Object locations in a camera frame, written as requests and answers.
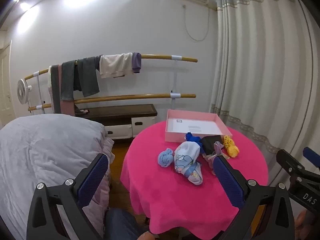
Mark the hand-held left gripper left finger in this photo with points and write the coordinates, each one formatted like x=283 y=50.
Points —
x=92 y=177

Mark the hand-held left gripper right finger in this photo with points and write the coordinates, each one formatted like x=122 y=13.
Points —
x=228 y=180

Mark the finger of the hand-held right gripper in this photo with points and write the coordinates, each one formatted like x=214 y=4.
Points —
x=288 y=159
x=312 y=157

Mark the yellow crochet toy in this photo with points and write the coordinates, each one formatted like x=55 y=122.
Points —
x=232 y=150

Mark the black pouch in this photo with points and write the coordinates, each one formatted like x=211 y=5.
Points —
x=210 y=142

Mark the white cartoon print cloth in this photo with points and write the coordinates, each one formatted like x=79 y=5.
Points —
x=186 y=157

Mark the royal blue knitted cloth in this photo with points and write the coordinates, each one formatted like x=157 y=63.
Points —
x=193 y=138

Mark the light blue sock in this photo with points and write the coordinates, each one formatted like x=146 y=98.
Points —
x=165 y=158

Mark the pink cardboard box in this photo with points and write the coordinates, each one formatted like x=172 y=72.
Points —
x=175 y=136

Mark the person's right hand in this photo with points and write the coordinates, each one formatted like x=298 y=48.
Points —
x=302 y=221

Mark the lilac pillow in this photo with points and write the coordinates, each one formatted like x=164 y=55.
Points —
x=100 y=200

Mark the person's leg in jeans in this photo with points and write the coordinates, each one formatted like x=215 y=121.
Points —
x=120 y=225

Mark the pink round tablecloth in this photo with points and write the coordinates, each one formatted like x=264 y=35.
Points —
x=175 y=200

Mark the grey bed quilt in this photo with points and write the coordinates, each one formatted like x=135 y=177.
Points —
x=37 y=155

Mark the pink slipper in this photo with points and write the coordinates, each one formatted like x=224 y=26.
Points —
x=83 y=111

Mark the dark bench with white drawers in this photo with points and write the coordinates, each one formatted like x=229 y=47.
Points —
x=120 y=111

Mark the pink and grey cloth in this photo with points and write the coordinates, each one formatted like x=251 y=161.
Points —
x=66 y=107

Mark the white curtain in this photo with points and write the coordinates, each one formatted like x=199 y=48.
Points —
x=262 y=67

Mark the grey green towel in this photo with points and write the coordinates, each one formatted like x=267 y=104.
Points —
x=67 y=82

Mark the dark grey towel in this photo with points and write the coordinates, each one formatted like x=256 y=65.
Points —
x=87 y=77

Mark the wooden double barre rack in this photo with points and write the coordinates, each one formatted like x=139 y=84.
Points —
x=155 y=96

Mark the white fan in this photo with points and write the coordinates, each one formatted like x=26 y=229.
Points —
x=23 y=91

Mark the cream shirt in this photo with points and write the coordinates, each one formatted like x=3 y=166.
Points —
x=115 y=65

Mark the white door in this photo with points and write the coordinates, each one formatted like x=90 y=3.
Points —
x=5 y=92

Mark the purple garment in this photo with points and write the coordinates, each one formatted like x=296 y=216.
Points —
x=136 y=62

